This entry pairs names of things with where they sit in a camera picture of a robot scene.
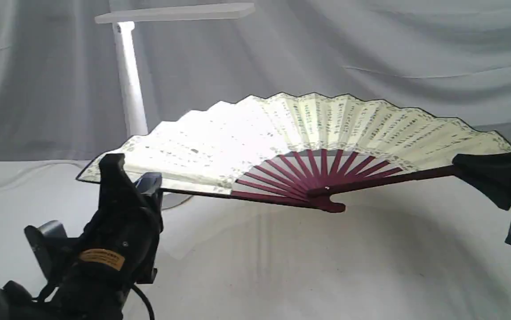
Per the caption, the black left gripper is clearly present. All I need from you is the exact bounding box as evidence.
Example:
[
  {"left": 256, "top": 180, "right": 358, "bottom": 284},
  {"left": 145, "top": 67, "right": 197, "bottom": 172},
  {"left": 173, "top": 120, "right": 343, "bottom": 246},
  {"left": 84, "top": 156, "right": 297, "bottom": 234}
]
[{"left": 50, "top": 153, "right": 163, "bottom": 320}]

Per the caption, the cream paper folding fan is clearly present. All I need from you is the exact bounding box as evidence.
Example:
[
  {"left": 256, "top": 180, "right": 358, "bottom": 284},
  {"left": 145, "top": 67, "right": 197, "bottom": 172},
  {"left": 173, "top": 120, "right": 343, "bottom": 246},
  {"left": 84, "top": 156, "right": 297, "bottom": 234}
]
[{"left": 76, "top": 92, "right": 511, "bottom": 214}]

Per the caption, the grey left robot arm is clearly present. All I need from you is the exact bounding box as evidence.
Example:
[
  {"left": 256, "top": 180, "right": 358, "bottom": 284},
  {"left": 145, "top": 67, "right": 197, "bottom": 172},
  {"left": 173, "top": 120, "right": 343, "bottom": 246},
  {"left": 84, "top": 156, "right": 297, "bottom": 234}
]
[{"left": 0, "top": 153, "right": 164, "bottom": 320}]

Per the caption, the white desk lamp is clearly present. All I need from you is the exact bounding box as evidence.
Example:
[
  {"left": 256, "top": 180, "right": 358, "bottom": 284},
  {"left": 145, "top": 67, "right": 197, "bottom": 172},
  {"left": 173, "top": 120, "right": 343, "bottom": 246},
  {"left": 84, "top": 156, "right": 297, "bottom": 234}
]
[{"left": 94, "top": 2, "right": 256, "bottom": 210}]

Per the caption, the grey fabric backdrop curtain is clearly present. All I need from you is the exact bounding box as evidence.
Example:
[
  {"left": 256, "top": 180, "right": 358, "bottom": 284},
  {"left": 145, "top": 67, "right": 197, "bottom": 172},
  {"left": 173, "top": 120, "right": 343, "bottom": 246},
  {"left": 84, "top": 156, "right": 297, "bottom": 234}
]
[{"left": 0, "top": 0, "right": 511, "bottom": 161}]

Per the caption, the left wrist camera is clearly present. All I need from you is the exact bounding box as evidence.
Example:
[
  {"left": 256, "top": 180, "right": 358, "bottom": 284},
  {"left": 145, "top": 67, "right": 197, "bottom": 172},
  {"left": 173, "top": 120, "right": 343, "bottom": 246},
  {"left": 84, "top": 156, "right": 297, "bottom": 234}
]
[{"left": 24, "top": 220, "right": 77, "bottom": 280}]

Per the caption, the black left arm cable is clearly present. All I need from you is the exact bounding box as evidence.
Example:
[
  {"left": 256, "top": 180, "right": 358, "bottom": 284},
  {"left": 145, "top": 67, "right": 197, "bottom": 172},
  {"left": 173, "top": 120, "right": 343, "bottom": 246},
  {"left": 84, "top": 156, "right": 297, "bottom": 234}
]
[{"left": 129, "top": 282, "right": 156, "bottom": 320}]

